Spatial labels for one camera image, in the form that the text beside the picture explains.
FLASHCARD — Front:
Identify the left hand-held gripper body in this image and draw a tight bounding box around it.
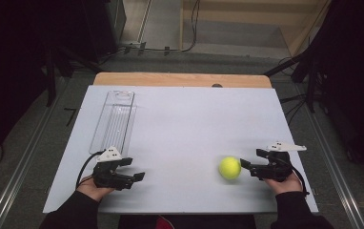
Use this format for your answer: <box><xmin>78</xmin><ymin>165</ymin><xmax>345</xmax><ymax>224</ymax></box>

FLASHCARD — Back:
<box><xmin>91</xmin><ymin>146</ymin><xmax>134</xmax><ymax>192</ymax></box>

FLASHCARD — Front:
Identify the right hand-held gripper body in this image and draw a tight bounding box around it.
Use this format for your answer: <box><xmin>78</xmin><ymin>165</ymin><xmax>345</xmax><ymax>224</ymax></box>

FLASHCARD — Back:
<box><xmin>250</xmin><ymin>140</ymin><xmax>308</xmax><ymax>183</ymax></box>

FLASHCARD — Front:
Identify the yellow tennis ball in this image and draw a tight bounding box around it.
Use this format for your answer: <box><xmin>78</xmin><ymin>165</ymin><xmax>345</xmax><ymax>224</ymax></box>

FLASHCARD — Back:
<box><xmin>218</xmin><ymin>156</ymin><xmax>242</xmax><ymax>181</ymax></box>

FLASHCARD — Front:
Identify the person's right hand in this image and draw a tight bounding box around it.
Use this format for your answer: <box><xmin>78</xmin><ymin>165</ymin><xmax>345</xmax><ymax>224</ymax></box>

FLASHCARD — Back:
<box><xmin>263</xmin><ymin>173</ymin><xmax>304</xmax><ymax>196</ymax></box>

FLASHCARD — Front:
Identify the person's left hand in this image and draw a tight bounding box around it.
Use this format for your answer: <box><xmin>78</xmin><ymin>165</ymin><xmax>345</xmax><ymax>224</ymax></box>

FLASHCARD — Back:
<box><xmin>75</xmin><ymin>181</ymin><xmax>116</xmax><ymax>203</ymax></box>

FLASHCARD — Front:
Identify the clear plastic container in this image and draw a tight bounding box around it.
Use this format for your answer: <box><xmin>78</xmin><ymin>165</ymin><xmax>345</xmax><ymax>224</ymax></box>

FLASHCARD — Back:
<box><xmin>89</xmin><ymin>90</ymin><xmax>138</xmax><ymax>157</ymax></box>

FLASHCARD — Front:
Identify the person's red clothing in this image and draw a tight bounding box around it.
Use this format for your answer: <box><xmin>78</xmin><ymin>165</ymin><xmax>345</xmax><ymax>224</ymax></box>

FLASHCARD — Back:
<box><xmin>155</xmin><ymin>215</ymin><xmax>175</xmax><ymax>229</ymax></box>

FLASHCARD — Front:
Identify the black tripod stand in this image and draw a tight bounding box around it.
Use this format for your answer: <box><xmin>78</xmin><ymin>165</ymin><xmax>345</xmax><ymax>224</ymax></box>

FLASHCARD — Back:
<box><xmin>263</xmin><ymin>47</ymin><xmax>319</xmax><ymax>114</ymax></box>
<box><xmin>44</xmin><ymin>47</ymin><xmax>103</xmax><ymax>108</ymax></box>

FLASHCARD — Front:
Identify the wooden step platform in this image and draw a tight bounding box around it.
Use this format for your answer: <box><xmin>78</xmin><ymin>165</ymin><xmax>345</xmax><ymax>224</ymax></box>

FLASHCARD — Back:
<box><xmin>179</xmin><ymin>0</ymin><xmax>332</xmax><ymax>57</ymax></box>

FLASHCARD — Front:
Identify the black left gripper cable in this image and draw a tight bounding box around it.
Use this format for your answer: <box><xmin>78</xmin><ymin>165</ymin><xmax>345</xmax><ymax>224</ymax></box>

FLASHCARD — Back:
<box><xmin>75</xmin><ymin>150</ymin><xmax>107</xmax><ymax>191</ymax></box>

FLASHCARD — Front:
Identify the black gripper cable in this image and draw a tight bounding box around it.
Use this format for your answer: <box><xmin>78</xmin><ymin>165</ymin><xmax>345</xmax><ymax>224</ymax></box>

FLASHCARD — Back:
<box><xmin>289</xmin><ymin>164</ymin><xmax>311</xmax><ymax>197</ymax></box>
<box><xmin>75</xmin><ymin>150</ymin><xmax>107</xmax><ymax>191</ymax></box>

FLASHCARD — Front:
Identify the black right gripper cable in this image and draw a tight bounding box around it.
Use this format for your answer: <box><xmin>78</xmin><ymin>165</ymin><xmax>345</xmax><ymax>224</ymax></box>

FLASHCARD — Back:
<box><xmin>289</xmin><ymin>164</ymin><xmax>311</xmax><ymax>197</ymax></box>

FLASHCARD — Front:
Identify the metal floor rail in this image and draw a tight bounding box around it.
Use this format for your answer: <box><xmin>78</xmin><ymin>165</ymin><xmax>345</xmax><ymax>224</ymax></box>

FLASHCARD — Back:
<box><xmin>0</xmin><ymin>75</ymin><xmax>73</xmax><ymax>229</ymax></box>
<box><xmin>293</xmin><ymin>85</ymin><xmax>364</xmax><ymax>229</ymax></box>

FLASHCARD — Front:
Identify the black floor cable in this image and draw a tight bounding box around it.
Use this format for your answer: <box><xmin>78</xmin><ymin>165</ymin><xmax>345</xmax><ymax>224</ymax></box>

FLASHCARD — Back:
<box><xmin>118</xmin><ymin>0</ymin><xmax>202</xmax><ymax>54</ymax></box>

